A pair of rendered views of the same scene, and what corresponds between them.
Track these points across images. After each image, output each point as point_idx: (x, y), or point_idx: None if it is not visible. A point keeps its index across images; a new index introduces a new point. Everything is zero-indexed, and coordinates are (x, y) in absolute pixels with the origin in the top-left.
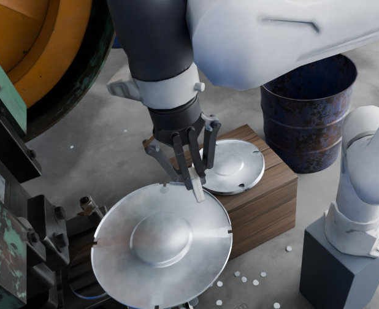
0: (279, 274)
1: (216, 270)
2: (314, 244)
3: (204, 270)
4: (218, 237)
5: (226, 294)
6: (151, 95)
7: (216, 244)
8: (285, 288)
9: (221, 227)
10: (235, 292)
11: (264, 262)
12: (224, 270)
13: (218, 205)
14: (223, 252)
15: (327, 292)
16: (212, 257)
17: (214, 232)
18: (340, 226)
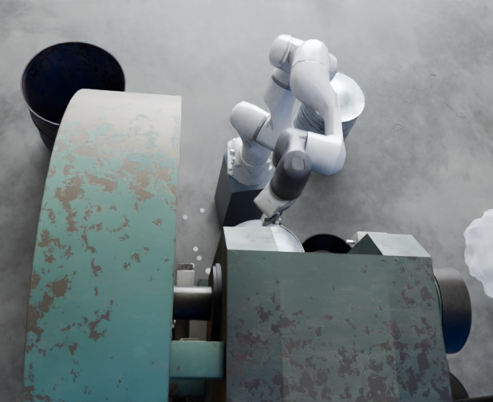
0: (202, 237)
1: (295, 242)
2: (241, 195)
3: (292, 247)
4: (276, 231)
5: (196, 285)
6: (296, 199)
7: (280, 234)
8: (214, 239)
9: (270, 227)
10: (199, 277)
11: (185, 242)
12: (175, 277)
13: (254, 222)
14: (286, 234)
15: (251, 210)
16: (286, 240)
17: (272, 232)
18: (256, 172)
